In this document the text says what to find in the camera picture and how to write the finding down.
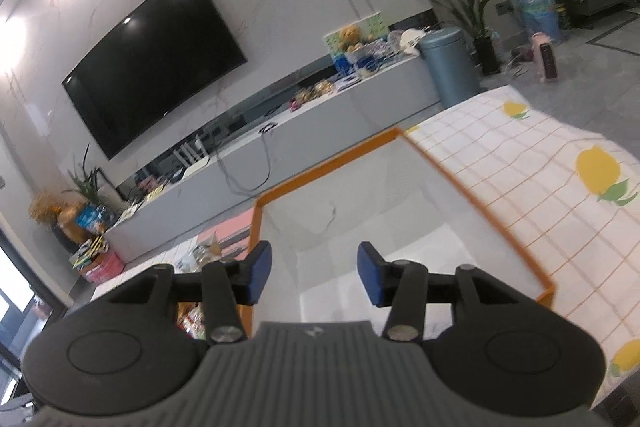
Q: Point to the grey blue trash can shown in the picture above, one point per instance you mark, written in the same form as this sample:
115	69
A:
447	67

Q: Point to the red snack packet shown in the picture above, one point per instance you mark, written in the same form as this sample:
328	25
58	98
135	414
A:
192	323

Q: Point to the bag of snacks on console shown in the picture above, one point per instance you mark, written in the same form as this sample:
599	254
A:
312	94

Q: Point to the teddy bear gift box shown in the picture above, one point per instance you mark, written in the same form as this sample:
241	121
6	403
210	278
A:
350	36

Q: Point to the white router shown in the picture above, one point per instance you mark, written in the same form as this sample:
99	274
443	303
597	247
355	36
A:
193	167

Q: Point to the long white media console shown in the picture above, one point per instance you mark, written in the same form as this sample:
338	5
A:
350	107

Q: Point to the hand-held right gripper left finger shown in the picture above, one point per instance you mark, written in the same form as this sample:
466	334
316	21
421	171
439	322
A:
260	271

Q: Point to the white round object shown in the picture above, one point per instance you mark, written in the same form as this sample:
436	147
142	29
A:
411	41

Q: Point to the pink box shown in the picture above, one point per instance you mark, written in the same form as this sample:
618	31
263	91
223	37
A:
102	268

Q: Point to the orange storage box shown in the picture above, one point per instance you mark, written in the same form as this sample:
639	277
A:
350	197

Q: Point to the pink printed mat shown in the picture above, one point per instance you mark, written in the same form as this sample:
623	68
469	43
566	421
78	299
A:
235	222

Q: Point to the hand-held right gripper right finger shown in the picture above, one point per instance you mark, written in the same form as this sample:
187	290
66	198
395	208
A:
371	276

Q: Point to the potted plant in black pot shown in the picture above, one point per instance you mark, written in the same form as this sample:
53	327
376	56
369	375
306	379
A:
487	52

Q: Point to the blue boxed items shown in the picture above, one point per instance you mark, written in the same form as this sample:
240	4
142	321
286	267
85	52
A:
360	59

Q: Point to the golden vase with dried flowers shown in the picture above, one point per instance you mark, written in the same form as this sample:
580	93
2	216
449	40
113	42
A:
67	219

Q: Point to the yellow packets pile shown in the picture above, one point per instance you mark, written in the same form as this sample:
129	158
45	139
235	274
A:
87	252

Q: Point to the blue water jug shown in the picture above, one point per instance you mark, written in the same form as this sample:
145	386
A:
537	12

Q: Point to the blue snack bag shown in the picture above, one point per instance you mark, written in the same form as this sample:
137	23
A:
92	214

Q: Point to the black flat television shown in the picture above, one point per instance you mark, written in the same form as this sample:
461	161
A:
150	62

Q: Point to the pink space heater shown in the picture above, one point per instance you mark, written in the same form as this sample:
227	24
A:
545	57

